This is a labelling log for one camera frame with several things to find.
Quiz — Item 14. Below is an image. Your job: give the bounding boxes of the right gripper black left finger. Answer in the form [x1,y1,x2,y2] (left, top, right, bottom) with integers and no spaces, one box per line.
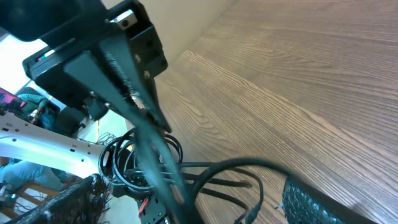
[7,174,109,224]

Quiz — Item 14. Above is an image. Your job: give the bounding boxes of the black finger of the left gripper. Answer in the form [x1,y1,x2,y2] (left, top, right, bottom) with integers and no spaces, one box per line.
[99,30,171,132]
[63,51,146,124]

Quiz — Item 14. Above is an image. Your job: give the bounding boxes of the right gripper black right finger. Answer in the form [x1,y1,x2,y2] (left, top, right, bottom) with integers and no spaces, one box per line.
[282,176,374,224]

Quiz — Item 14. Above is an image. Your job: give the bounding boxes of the person in background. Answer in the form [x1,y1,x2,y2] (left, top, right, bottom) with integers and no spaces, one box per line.
[1,93,68,192]

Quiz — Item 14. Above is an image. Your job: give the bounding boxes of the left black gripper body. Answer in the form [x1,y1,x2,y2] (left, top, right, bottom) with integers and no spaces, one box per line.
[21,1,167,120]

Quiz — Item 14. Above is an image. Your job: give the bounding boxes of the black usb cables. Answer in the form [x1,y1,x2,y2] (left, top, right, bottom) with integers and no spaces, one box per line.
[98,126,293,224]

